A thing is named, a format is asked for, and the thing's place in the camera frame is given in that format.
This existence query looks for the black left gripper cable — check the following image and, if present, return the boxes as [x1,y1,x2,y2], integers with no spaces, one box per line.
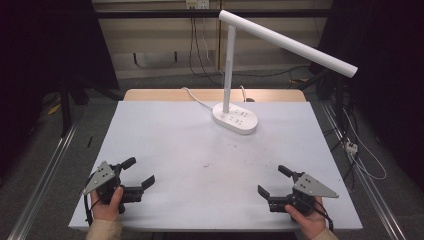
[82,179,101,227]

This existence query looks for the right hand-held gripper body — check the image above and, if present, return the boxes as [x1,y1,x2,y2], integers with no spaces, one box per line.
[267,171,340,222]

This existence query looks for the aluminium floor rail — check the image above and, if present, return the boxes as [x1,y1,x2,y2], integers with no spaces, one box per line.
[6,121,80,240]
[320,100,408,240]

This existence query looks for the person's right hand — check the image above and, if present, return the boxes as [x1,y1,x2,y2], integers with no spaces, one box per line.
[284,195,328,240]

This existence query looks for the thin white cable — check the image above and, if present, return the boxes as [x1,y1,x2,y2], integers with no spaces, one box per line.
[342,108,388,182]

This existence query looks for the person's left hand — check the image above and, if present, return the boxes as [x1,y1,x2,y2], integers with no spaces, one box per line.
[89,186,125,222]

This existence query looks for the yellow floor tape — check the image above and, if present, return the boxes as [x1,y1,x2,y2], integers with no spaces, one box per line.
[47,102,63,116]

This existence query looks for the black metal stand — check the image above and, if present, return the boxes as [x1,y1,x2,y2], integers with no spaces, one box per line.
[58,78,90,138]

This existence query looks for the white lamp cable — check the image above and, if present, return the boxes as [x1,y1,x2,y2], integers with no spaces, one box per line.
[181,86,215,113]

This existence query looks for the black hanging cables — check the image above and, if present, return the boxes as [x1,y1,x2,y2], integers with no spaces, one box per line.
[188,16,224,87]

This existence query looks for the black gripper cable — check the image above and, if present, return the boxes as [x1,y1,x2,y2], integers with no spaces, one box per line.
[82,179,101,227]
[304,198,335,233]

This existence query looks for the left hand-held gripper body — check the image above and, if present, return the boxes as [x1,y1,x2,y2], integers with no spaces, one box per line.
[82,160,145,215]

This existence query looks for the white wall outlet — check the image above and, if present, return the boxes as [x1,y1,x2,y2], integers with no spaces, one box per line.
[185,0,211,10]

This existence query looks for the white power strip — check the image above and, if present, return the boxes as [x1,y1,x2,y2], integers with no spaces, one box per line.
[345,140,360,157]

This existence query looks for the white desk lamp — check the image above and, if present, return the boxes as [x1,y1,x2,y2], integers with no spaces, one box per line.
[211,9,359,136]

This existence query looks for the wooden table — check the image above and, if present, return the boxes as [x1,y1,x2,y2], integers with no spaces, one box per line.
[122,88,307,103]

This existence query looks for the black curtain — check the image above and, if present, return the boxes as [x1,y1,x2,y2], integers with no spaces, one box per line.
[0,0,120,181]
[309,0,424,193]

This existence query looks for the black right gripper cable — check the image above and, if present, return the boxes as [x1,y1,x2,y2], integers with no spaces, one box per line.
[304,198,335,233]

